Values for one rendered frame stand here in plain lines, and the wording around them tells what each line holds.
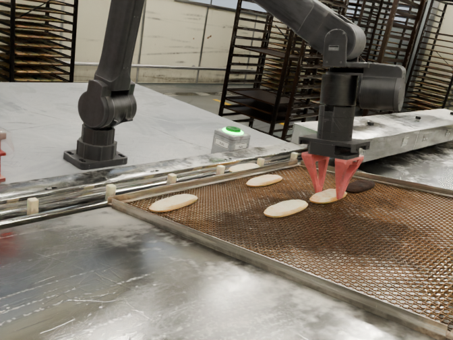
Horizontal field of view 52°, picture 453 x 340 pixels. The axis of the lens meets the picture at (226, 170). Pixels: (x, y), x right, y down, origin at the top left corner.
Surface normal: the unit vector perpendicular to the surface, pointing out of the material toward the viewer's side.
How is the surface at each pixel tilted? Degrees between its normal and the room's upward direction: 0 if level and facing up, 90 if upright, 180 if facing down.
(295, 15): 89
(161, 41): 90
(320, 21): 87
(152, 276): 10
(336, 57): 90
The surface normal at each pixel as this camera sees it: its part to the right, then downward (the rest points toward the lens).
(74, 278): 0.04, -0.98
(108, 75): -0.37, 0.03
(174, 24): 0.72, 0.34
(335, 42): -0.49, 0.21
